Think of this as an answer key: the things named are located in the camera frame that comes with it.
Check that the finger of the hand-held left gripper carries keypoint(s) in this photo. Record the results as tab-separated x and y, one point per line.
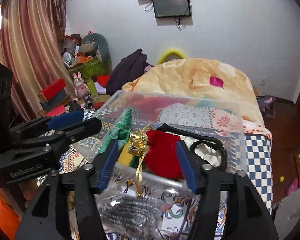
32	162
65	119

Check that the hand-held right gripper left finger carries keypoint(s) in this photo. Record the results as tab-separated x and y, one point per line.
107	163

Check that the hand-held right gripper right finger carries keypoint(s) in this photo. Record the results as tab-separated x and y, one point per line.
187	166

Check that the yellow green sponge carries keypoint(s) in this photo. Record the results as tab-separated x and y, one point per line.
128	156

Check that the red velvet pouch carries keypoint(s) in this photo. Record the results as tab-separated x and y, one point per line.
165	155

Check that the white black-trimmed fabric bag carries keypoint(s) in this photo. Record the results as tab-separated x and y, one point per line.
205	147

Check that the green knitted cloth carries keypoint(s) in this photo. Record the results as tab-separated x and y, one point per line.
121	130

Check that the gold ribbon gift ornament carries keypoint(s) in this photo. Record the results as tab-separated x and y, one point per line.
137	142

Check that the clear plastic storage box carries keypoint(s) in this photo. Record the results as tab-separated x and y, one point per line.
180	130

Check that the steel wool scrubber pack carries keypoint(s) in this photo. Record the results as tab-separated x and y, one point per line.
132	208

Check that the red box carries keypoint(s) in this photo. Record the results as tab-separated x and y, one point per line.
52	90

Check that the pink rabbit plush toy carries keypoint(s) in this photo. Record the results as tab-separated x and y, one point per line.
80	85

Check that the pink striped curtain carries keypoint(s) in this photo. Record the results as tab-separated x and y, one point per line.
27	50

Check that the orange cloth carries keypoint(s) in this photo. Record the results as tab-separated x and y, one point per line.
6	215

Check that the green cardboard box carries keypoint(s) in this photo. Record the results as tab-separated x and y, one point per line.
93	66

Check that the blue white checkered cloth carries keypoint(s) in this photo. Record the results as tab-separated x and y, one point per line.
258	165

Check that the dark purple clothing pile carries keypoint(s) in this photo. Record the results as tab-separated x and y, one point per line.
127	72

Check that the grey plush toy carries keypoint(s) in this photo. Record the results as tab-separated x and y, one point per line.
97	46

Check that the orange yellow blanket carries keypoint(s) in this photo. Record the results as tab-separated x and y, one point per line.
197	80

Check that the black framed screen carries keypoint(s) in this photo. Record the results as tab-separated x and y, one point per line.
172	5

